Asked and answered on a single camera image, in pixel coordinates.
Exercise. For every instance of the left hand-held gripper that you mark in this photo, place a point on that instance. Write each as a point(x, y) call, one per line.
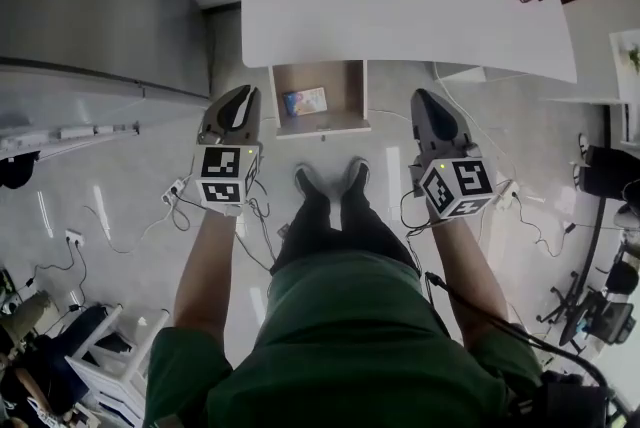
point(220, 163)

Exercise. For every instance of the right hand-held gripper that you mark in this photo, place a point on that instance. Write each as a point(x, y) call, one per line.
point(470, 178)

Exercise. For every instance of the blue white bandage box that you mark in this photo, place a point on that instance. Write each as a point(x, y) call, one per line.
point(305, 101)

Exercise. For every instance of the white wooden drawer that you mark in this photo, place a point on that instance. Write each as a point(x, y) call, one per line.
point(340, 91)

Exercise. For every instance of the person's right forearm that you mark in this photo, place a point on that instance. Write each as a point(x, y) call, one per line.
point(470, 281)

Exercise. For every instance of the person's left forearm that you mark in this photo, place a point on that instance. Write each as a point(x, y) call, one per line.
point(205, 276)

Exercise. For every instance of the person's right shoe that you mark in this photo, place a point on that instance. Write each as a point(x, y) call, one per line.
point(356, 173)

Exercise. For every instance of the person's shoe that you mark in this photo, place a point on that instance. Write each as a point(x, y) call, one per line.
point(356, 173)
point(306, 178)

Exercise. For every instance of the person's left shoe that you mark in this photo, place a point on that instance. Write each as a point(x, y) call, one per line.
point(306, 178)

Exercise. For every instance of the white power strip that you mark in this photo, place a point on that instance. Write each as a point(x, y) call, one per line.
point(506, 195)
point(173, 192)

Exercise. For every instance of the white desk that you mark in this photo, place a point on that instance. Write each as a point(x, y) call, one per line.
point(390, 1)

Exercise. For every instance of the person's black trousers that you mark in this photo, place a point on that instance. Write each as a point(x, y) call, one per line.
point(325, 236)

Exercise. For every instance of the white shelf rack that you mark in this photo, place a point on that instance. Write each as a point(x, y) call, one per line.
point(75, 136)

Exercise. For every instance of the white shelf unit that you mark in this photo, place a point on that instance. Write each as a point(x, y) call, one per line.
point(622, 91)

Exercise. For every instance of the white floor socket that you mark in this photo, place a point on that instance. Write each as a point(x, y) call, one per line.
point(75, 237)

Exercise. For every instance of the black stand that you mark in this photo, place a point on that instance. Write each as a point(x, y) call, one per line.
point(592, 246)

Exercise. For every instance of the small green plant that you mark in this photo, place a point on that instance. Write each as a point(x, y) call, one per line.
point(634, 57)

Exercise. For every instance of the pile of black bags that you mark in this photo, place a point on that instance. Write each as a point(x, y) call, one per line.
point(17, 171)

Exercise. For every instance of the person's green shirt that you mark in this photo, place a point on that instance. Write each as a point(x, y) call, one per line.
point(345, 346)

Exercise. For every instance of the dark blue bag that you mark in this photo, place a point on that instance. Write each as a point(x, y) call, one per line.
point(65, 351)

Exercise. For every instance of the black backpack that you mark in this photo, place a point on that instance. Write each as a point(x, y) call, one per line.
point(570, 398)

